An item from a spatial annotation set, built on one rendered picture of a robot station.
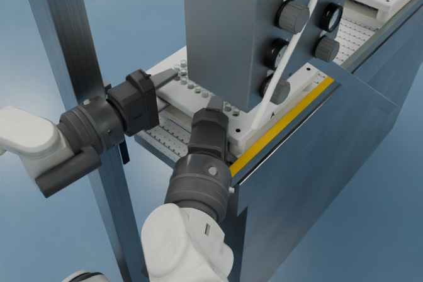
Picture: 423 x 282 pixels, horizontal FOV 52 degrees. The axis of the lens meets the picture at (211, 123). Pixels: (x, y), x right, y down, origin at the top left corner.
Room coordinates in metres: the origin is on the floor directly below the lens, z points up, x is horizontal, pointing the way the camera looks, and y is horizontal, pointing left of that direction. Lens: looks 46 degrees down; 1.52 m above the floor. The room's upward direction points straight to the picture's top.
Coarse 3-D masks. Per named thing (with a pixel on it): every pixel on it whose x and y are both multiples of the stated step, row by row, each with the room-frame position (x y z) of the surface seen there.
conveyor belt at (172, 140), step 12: (348, 24) 0.91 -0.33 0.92; (360, 24) 0.91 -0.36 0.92; (348, 36) 0.86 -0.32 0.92; (360, 36) 0.86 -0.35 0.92; (348, 48) 0.81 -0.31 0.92; (336, 60) 0.77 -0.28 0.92; (168, 120) 0.58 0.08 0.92; (144, 132) 0.56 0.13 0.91; (156, 132) 0.55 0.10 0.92; (168, 132) 0.55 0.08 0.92; (180, 132) 0.55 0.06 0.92; (156, 144) 0.54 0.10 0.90; (168, 144) 0.53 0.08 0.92; (180, 144) 0.52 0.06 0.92; (168, 156) 0.52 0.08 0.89; (180, 156) 0.50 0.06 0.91
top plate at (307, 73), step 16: (160, 64) 0.66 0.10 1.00; (288, 80) 0.62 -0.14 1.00; (304, 80) 0.62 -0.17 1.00; (160, 96) 0.59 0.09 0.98; (176, 96) 0.57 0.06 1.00; (192, 96) 0.57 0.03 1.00; (208, 96) 0.57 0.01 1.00; (288, 96) 0.57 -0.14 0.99; (192, 112) 0.53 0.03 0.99; (224, 112) 0.53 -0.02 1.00; (240, 112) 0.53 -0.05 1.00; (256, 112) 0.53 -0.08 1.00; (272, 112) 0.53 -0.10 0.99; (240, 128) 0.49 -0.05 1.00; (240, 144) 0.47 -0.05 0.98
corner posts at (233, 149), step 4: (308, 84) 0.63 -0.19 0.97; (312, 84) 0.64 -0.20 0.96; (308, 88) 0.64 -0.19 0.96; (156, 96) 0.62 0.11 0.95; (232, 144) 0.48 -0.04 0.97; (244, 144) 0.48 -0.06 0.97; (232, 148) 0.48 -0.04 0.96; (236, 148) 0.47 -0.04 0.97; (240, 148) 0.48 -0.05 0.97; (244, 148) 0.48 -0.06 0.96; (232, 152) 0.48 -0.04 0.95; (236, 152) 0.48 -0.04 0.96; (240, 152) 0.48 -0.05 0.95
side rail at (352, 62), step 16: (416, 0) 0.96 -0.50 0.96; (400, 16) 0.89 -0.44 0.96; (384, 32) 0.82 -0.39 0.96; (368, 48) 0.77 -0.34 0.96; (352, 64) 0.72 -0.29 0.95; (320, 96) 0.62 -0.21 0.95; (304, 112) 0.58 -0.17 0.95; (288, 128) 0.54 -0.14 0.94; (272, 144) 0.50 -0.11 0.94; (256, 160) 0.47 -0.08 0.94; (240, 176) 0.44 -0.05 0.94
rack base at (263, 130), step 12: (300, 96) 0.62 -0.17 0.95; (168, 108) 0.59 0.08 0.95; (288, 108) 0.59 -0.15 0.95; (180, 120) 0.56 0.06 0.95; (276, 120) 0.56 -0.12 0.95; (264, 132) 0.53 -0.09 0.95; (228, 144) 0.50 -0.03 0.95; (252, 144) 0.50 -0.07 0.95; (228, 156) 0.48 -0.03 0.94; (240, 156) 0.47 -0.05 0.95
